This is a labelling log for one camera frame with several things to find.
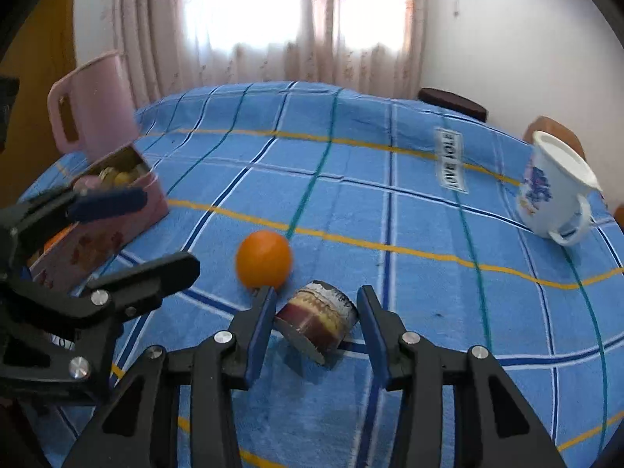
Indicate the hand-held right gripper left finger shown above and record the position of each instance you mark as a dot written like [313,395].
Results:
[261,336]

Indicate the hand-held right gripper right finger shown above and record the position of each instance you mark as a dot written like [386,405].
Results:
[373,336]

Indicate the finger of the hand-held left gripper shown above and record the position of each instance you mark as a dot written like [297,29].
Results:
[107,203]
[146,278]

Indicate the pink metal tin box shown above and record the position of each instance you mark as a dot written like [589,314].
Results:
[141,200]

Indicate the round layered cake piece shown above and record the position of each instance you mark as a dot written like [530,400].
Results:
[317,319]

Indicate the small round orange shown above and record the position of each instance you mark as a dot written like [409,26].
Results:
[263,259]

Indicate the pink electric kettle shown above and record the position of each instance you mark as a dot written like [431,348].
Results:
[97,102]

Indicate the wooden door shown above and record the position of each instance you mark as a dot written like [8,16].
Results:
[36,107]

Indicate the white cloth label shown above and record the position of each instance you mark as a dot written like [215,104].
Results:
[451,158]

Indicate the white cup blue flowers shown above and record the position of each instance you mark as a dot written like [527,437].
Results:
[551,190]

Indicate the sheer floral curtain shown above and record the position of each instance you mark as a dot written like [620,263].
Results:
[268,24]

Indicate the dark round stool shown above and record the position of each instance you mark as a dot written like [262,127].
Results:
[453,102]

